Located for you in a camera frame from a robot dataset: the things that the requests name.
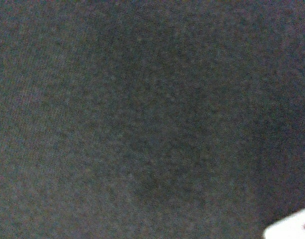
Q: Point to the white die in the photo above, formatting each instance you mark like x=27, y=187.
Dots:
x=290, y=227

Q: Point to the black tablecloth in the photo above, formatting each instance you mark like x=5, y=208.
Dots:
x=150, y=119

